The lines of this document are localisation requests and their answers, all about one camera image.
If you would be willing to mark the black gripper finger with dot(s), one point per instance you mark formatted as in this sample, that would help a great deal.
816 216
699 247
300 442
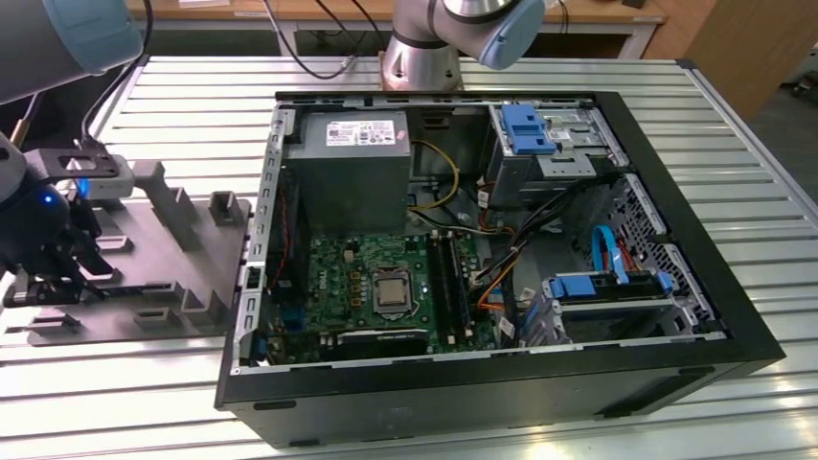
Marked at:
44 290
83 239

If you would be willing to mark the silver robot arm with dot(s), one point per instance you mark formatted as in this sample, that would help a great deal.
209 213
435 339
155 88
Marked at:
417 62

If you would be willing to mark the black RAM slot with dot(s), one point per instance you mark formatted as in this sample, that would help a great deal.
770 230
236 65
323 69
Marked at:
437 278

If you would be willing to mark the grey parts rack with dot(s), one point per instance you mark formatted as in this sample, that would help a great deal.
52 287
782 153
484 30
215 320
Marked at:
160 268

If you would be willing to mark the green motherboard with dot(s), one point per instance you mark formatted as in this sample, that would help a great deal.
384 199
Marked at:
332 259

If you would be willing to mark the grey power supply unit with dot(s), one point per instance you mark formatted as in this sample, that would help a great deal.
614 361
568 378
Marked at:
344 167

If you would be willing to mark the CPU socket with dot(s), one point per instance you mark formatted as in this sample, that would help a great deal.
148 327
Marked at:
391 272

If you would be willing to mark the silver CPU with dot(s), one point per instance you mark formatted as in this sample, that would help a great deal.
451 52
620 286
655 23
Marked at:
391 292

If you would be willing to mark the black graphics card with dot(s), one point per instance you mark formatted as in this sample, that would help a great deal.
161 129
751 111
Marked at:
383 338

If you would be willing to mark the black PC case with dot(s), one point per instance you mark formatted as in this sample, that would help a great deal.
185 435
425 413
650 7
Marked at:
447 407

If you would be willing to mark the blue drive bay latch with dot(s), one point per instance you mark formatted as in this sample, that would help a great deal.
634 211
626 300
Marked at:
527 129

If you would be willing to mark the silver drive bay cage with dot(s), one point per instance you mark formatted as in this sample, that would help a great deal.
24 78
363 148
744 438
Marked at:
568 167

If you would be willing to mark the blue disk carrier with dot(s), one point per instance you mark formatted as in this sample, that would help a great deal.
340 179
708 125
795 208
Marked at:
578 287

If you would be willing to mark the silver disk bay cage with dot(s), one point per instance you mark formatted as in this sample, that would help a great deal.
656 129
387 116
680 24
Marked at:
614 306

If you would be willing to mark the wooden cabinet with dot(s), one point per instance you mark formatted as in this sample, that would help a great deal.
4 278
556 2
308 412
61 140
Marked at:
754 48

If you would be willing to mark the black office chair base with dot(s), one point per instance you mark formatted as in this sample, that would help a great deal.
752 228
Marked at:
804 86

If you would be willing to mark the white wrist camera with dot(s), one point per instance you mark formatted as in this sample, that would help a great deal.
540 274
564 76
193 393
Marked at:
112 184

